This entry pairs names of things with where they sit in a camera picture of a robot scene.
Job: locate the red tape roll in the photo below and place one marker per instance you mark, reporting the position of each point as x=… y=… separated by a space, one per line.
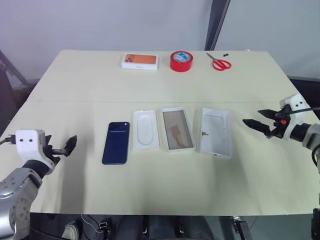
x=180 y=65

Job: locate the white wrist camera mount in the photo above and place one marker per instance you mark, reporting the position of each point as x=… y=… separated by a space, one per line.
x=296 y=101
x=27 y=147

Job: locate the dark slanted stand pole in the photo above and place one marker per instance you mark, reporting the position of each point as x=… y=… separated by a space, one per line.
x=216 y=25

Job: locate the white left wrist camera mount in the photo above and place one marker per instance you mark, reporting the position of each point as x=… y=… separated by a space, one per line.
x=27 y=147

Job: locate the small black clip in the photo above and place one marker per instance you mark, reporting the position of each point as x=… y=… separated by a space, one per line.
x=226 y=54

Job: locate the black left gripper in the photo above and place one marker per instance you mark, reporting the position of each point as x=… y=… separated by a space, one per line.
x=55 y=151

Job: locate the dark tripod stand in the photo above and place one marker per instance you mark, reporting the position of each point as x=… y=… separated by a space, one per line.
x=10 y=82

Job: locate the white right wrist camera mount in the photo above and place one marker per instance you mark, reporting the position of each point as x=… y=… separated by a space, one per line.
x=296 y=101

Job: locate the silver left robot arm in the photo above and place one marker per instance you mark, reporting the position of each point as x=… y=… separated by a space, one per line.
x=15 y=190

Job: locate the black metal table clamp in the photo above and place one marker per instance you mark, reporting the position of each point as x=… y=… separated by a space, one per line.
x=241 y=227

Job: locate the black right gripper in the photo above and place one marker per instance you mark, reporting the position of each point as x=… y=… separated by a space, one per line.
x=278 y=128

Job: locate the white shoe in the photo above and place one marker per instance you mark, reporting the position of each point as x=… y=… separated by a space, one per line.
x=71 y=228

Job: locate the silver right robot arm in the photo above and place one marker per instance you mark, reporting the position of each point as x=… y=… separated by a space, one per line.
x=310 y=135

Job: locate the sealed orange phone box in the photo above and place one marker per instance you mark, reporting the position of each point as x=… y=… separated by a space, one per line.
x=140 y=61

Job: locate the white phone box lid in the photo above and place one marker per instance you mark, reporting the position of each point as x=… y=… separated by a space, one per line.
x=217 y=133

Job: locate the white phone tray insert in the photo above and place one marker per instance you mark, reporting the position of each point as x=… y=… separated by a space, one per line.
x=146 y=130

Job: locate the white tray with brown film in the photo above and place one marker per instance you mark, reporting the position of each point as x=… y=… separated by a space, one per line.
x=178 y=130

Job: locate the dark blue smartphone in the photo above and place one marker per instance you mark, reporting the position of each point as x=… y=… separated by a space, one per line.
x=116 y=145

